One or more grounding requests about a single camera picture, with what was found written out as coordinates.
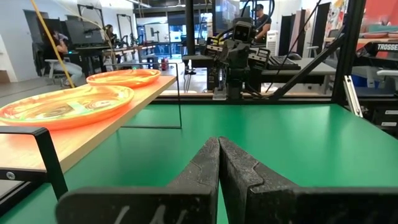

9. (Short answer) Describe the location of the black keyboard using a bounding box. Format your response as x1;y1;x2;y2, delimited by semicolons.
266;55;302;71

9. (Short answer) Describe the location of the white air purifier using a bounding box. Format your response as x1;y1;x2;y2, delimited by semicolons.
266;29;280;57

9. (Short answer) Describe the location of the white desk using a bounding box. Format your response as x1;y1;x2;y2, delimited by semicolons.
182;54;337;94

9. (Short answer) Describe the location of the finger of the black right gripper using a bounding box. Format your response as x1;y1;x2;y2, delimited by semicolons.
222;40;234;62
238;43;249;68

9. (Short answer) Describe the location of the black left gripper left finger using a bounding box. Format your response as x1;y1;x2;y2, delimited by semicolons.
55;136;221;224

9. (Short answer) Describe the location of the yellow hanging cable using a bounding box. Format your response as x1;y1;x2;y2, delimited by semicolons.
29;0;76;89

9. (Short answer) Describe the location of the black monitor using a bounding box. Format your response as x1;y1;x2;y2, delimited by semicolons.
64;19;104;47

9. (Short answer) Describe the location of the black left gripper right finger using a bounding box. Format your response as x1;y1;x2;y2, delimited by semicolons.
219;136;398;224

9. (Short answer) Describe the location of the person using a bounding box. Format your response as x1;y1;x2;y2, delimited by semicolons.
104;24;118;47
252;3;273;44
43;29;83;87

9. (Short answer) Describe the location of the black pillar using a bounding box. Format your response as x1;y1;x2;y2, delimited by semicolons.
185;0;196;57

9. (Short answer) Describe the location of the blue bin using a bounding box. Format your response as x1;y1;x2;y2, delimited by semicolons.
352;73;377;88

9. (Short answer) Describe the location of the transparent orange plastic plate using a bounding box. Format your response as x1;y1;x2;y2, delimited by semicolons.
86;68;162;86
0;84;135;131
88;73;160;89
86;70;161;88

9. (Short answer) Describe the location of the black rig base rail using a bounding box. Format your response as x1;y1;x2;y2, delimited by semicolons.
149;96;335;105

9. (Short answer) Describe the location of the black rig diagonal brace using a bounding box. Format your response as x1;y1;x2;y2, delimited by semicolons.
269;33;346;101

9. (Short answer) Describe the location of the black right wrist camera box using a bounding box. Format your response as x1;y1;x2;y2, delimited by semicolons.
232;21;253;44

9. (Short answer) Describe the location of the black rig upright post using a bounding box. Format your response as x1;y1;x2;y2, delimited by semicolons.
330;0;368;104

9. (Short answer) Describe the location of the aluminium frame strut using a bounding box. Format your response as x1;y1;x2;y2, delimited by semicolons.
342;75;364;119

